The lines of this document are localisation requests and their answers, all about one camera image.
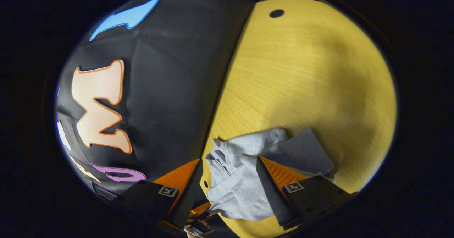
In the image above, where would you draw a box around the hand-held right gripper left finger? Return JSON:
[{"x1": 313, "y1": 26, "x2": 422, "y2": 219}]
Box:
[{"x1": 113, "y1": 158, "x2": 205, "y2": 231}]

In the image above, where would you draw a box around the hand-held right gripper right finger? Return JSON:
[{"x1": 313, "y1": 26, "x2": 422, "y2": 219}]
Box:
[{"x1": 256, "y1": 156, "x2": 359, "y2": 231}]

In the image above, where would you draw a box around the grey zip-neck sweatshirt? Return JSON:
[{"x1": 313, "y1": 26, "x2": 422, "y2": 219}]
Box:
[{"x1": 205, "y1": 127, "x2": 336, "y2": 221}]

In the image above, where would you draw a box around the black backdrop cloth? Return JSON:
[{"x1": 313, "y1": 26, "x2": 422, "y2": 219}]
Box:
[{"x1": 55, "y1": 0, "x2": 256, "y2": 198}]

